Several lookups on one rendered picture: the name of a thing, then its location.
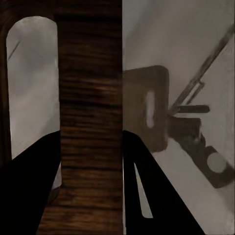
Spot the cutting board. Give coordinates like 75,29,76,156
0,0,123,235

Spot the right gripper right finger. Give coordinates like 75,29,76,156
122,130,205,235

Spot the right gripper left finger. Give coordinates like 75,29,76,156
0,131,61,235

